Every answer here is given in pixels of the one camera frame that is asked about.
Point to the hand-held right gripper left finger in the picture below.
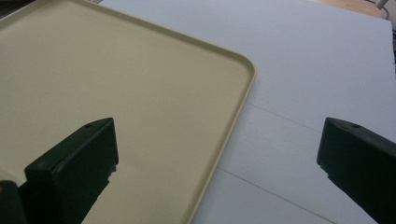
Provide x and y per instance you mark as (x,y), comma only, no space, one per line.
(71,165)

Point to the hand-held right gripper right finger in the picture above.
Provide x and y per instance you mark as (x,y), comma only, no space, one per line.
(361,161)

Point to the beige plastic tray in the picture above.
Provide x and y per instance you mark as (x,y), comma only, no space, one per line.
(124,102)

